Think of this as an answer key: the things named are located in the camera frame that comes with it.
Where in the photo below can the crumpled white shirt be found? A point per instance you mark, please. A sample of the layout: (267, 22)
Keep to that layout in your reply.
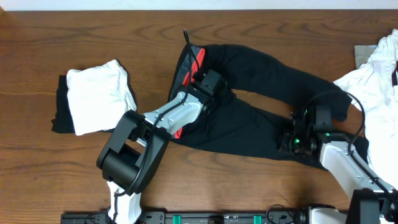
(374, 84)

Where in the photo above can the folded white garment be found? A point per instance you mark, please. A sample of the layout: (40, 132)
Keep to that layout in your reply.
(99, 96)

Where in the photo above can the folded black garment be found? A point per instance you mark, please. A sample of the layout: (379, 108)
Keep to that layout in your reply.
(62, 109)

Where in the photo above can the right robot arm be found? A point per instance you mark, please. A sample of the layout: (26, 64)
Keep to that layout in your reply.
(372, 200)

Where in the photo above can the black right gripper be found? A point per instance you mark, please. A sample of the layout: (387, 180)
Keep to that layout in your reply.
(283, 145)

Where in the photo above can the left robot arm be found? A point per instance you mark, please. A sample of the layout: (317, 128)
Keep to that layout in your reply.
(134, 150)

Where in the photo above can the black leggings with red waistband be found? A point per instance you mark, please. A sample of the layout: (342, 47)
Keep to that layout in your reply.
(239, 128)

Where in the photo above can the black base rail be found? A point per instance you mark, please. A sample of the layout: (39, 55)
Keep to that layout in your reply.
(275, 214)

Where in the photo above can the grey cloth piece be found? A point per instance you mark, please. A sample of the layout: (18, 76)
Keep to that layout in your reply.
(362, 54)

